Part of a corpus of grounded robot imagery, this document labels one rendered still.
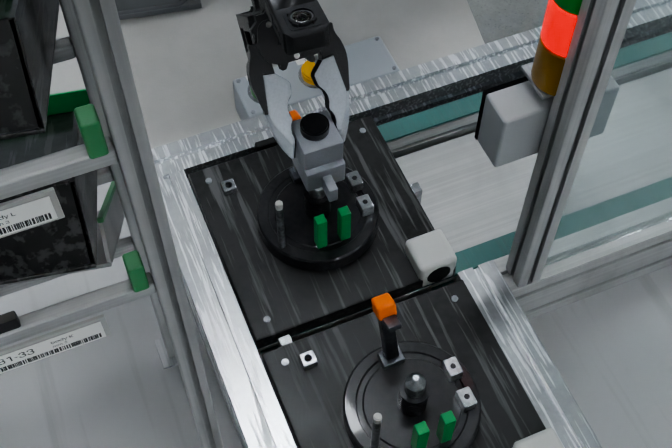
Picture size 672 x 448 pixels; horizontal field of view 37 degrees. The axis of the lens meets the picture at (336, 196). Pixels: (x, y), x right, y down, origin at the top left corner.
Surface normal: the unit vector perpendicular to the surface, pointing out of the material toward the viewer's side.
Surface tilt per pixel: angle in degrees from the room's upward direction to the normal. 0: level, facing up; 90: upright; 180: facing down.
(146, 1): 90
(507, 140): 90
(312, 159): 91
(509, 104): 0
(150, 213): 90
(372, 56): 0
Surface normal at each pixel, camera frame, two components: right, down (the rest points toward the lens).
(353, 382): 0.00, -0.57
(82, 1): 0.38, 0.76
